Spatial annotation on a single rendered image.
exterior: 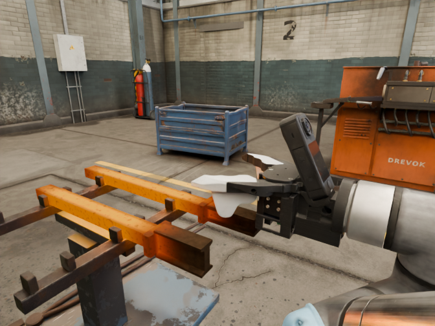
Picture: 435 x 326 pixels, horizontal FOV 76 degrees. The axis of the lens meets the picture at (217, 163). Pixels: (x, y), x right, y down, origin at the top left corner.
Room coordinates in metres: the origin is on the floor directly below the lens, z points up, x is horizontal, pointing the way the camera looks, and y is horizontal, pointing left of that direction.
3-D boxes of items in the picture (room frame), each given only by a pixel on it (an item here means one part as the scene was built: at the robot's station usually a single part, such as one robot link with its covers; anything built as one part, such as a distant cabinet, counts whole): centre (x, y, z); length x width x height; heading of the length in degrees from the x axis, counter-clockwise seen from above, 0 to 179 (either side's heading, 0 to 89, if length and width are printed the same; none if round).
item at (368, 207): (0.31, -0.19, 1.05); 0.08 x 0.05 x 0.08; 146
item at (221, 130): (4.18, 0.23, 0.36); 1.20 x 0.80 x 0.72; 64
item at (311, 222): (0.36, -0.12, 1.04); 0.12 x 0.08 x 0.09; 56
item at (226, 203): (0.36, -0.01, 1.04); 0.09 x 0.03 x 0.06; 92
